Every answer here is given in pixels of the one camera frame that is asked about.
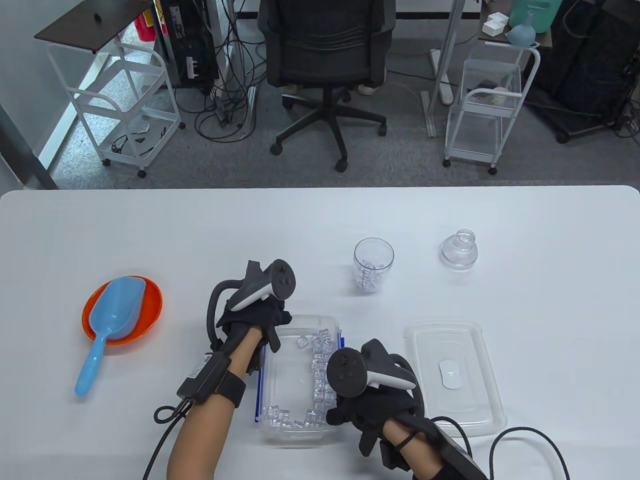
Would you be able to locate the person's left forearm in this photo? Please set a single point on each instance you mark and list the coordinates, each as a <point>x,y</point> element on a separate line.
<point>210,430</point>

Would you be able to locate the white desk leg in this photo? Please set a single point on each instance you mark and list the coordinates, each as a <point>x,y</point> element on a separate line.
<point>449,45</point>

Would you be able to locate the red canister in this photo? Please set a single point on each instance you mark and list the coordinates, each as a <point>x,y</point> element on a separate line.
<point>145,27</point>

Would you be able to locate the person's right forearm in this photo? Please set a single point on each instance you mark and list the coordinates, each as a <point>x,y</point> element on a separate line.
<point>417,460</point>

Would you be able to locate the orange bowl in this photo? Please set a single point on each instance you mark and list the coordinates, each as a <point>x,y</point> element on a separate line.
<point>150,310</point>

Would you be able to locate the clear plastic shaker cup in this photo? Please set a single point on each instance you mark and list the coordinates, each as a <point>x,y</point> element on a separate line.
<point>374,250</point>

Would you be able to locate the blue plastic scoop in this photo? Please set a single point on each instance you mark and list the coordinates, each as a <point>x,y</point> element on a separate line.
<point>117,305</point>

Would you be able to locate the black computer tower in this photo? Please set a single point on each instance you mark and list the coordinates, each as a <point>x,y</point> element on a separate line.
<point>192,45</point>

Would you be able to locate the white power strip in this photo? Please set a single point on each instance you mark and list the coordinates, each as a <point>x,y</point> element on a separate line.
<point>442,80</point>

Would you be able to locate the dark wooden side table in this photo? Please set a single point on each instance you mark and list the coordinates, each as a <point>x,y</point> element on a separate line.
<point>85,25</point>

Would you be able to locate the teal plastic container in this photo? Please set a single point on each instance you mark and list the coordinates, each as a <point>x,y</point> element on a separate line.
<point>535,12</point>

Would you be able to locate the small white cup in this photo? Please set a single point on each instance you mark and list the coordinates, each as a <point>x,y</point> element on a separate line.
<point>500,96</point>

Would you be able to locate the aluminium rail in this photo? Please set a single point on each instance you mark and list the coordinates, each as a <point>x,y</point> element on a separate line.
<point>248,112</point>
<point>428,114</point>

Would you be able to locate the small white box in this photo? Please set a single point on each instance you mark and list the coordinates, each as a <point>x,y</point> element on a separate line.
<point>500,19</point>
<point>492,27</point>

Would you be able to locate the person's left hand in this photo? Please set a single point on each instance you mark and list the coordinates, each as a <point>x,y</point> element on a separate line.
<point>255,315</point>

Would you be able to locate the clear container lid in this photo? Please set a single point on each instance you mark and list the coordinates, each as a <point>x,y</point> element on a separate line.
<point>450,345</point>

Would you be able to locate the clear plastic shaker lid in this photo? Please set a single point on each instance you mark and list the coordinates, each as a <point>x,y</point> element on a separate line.
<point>459,252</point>

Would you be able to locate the blue-grey funnel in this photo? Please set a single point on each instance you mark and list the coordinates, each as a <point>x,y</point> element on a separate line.
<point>520,35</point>

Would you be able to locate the person's right hand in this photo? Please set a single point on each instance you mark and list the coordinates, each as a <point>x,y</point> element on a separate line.
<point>370,410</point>

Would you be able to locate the black elastic wrist band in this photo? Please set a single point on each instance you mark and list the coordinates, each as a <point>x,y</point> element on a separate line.
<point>406,440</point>

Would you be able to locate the hand grey controller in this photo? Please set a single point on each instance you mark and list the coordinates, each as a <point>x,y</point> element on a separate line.
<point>345,372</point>
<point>282,280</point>

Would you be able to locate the black office chair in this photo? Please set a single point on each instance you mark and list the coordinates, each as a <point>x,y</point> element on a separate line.
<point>325,45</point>

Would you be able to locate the black equipment on stand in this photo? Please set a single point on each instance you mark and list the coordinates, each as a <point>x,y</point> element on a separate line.
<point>585,50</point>

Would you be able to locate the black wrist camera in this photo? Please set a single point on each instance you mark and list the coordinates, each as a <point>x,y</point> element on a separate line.
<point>390,455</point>

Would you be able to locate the brown wooden table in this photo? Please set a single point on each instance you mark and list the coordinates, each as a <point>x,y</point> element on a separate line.
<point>485,9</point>

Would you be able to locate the clear container with blue clips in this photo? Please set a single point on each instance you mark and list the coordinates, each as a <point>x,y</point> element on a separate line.
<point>290,380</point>

